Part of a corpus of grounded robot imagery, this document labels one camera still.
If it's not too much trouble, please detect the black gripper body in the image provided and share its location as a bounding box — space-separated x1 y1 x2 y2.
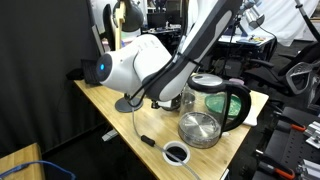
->
151 95 181 111

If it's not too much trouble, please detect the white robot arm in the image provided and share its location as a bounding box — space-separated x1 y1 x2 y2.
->
96 0 242 102

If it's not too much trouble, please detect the glass electric kettle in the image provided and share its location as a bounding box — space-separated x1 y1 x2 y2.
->
178 74 251 149

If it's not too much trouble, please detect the green plate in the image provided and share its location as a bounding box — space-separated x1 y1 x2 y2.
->
205 94 241 118

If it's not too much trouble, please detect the pink plastic cup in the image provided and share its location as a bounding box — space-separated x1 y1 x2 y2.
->
229 78 244 85

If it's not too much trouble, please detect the white kitchen scale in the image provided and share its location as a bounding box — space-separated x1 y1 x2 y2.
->
243 106 259 126

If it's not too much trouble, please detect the black keyboard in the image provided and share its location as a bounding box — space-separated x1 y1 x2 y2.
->
81 59 100 85

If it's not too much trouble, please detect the black computer monitor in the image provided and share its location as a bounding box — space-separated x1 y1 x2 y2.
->
92 3 115 55

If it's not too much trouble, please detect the yellow desk lamp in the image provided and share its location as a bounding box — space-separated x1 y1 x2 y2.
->
112 0 145 114

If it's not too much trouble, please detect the black office chair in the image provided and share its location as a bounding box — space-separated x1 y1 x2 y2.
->
244 42 320 98

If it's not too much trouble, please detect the grey lamp cable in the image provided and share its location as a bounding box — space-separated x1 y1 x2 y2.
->
130 105 201 180

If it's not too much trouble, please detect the orange handled clamp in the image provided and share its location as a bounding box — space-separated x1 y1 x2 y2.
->
254 151 297 180

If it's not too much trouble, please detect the blue cable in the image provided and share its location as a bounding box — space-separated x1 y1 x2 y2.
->
0 160 77 180

